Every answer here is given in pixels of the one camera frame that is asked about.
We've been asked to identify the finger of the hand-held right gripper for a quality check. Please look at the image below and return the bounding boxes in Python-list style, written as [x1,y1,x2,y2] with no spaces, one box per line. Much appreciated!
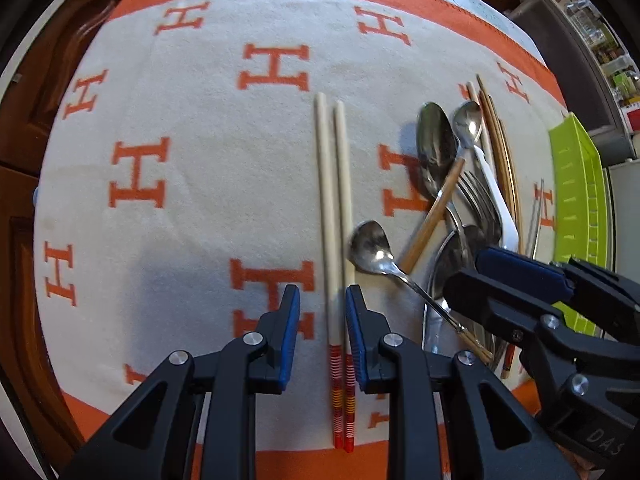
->
[475,246,640,311]
[444,267,640,397]

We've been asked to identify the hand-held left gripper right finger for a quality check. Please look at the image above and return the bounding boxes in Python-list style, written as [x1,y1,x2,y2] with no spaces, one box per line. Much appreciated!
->
[345,284,581,480]

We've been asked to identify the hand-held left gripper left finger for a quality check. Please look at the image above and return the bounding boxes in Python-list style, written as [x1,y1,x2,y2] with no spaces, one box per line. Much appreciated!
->
[62,284,302,480]

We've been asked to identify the metal chopstick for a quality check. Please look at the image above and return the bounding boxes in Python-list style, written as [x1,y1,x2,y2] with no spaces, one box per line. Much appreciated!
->
[533,179,547,261]
[529,195,541,261]

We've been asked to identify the small round metal spoon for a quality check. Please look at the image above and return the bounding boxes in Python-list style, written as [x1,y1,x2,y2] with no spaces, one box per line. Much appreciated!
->
[349,220,495,363]

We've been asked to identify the light wooden chopstick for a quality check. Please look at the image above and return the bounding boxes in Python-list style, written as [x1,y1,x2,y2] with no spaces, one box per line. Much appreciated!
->
[399,158,467,274]

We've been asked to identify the green plastic utensil tray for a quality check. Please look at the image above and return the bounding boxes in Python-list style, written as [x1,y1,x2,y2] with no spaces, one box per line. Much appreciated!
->
[547,111,612,337]

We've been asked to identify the brown wooden chopstick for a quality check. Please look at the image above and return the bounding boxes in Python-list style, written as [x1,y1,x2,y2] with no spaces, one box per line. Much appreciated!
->
[476,74,526,257]
[479,90,519,226]

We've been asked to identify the large metal spoon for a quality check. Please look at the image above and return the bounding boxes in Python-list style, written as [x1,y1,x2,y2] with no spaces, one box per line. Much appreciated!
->
[416,102,475,266]

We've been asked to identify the metal soup spoon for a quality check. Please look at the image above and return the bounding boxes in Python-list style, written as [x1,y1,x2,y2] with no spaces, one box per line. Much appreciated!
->
[421,225,501,376]

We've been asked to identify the metal fork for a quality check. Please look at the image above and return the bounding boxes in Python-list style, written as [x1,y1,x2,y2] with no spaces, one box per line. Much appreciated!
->
[456,171,503,251]

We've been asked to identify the grey refrigerator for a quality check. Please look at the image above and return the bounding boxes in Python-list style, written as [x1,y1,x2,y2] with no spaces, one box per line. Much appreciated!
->
[606,157,640,281]

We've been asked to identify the grey cabinet frosted door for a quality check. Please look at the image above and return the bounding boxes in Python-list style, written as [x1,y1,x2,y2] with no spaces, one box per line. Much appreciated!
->
[510,0,636,166]

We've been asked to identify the orange and white printed blanket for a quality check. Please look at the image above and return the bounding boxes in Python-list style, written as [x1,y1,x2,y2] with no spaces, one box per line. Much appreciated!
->
[32,0,613,480]

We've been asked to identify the green box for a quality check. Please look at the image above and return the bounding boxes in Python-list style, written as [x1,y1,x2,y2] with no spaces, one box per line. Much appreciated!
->
[614,71,640,103]

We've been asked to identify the slender long-handled metal spoon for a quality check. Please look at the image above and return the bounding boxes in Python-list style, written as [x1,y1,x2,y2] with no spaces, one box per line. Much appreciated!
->
[452,101,493,186]

